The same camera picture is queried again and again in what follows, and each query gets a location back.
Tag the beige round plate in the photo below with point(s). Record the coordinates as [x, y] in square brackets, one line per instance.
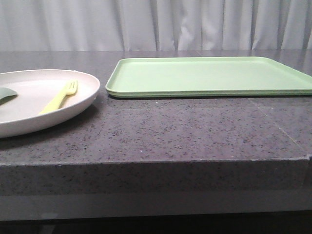
[35, 89]

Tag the light green plastic tray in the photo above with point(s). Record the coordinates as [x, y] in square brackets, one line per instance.
[206, 77]

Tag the yellow plastic fork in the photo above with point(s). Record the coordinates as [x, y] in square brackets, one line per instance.
[70, 88]

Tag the grey pleated curtain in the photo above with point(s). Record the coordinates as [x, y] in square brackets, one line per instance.
[154, 25]

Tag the green plastic spoon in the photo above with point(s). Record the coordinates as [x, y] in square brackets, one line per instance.
[7, 95]

